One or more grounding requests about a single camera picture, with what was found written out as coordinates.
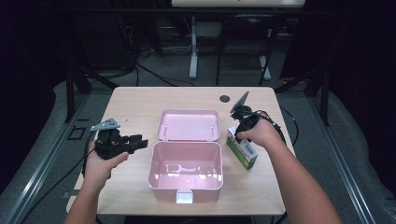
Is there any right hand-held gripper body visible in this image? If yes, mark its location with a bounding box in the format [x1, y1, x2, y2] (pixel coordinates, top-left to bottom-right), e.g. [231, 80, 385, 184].
[229, 91, 261, 133]

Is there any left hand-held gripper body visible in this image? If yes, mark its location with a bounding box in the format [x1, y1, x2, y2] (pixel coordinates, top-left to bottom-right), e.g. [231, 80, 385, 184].
[90, 118, 129, 161]

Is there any white green carton box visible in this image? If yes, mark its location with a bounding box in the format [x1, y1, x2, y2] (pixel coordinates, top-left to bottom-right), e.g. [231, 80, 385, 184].
[226, 125, 259, 171]

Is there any pink storage box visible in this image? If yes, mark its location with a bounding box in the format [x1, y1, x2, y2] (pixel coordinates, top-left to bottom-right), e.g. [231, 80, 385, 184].
[148, 108, 224, 204]

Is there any person's right hand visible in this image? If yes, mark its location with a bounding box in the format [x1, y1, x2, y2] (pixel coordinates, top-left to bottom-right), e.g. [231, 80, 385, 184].
[237, 116, 286, 153]

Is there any person's left hand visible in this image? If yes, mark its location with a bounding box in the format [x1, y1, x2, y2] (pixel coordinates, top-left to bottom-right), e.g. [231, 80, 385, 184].
[81, 140, 130, 190]

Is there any white desk leg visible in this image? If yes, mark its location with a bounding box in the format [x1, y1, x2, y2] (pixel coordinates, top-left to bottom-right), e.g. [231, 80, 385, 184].
[259, 29, 272, 81]
[189, 17, 199, 80]

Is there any black metal stand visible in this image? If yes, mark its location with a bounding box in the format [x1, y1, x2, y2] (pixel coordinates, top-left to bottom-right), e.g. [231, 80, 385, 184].
[274, 66, 331, 127]
[64, 66, 120, 124]

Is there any black chair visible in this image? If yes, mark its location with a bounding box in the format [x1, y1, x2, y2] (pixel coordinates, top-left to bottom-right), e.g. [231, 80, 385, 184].
[215, 13, 281, 87]

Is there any white background desk top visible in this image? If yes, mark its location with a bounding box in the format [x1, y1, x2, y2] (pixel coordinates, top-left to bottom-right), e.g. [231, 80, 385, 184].
[171, 0, 307, 7]

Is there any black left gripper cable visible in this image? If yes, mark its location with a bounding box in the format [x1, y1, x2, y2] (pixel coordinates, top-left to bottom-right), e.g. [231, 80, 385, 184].
[20, 130, 98, 224]

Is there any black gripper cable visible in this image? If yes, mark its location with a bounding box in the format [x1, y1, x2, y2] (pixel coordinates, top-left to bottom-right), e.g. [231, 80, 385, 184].
[20, 130, 98, 224]
[248, 110, 288, 146]

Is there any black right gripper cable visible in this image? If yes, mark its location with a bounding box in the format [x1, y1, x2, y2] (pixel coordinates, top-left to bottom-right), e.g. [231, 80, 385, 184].
[248, 110, 288, 146]

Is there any black cable beside table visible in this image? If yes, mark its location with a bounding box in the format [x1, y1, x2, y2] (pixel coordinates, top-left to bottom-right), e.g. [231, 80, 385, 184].
[278, 105, 300, 147]

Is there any black floor cable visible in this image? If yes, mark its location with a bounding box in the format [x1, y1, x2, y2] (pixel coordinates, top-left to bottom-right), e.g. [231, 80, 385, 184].
[134, 62, 195, 88]

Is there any aluminium floor rail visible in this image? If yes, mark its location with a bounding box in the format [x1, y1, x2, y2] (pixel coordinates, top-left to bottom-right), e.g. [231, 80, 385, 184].
[306, 92, 377, 224]
[0, 92, 92, 224]

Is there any white floor cable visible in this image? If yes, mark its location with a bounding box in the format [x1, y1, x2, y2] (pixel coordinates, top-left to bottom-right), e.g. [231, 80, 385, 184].
[164, 43, 192, 56]

